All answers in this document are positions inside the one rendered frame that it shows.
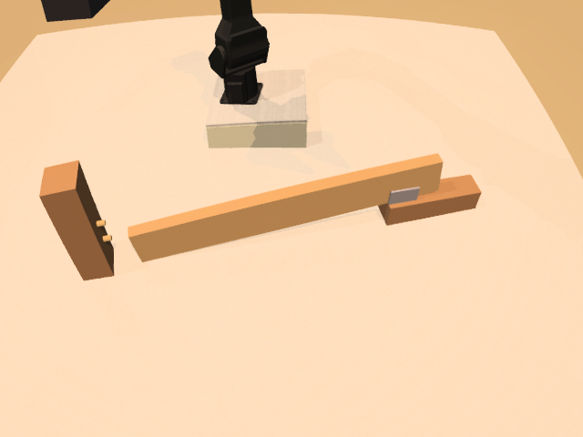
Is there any long wooden bed rail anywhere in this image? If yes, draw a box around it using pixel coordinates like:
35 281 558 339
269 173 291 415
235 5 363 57
128 153 444 262

